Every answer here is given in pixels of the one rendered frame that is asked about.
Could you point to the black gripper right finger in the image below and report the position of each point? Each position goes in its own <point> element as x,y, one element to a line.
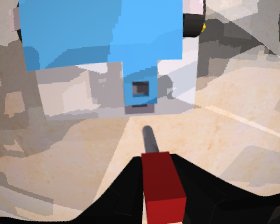
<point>211,200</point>

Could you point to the red-headed stop pin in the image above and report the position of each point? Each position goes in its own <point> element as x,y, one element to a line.
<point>163,193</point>

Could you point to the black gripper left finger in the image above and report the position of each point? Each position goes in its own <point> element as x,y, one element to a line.
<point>121,203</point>

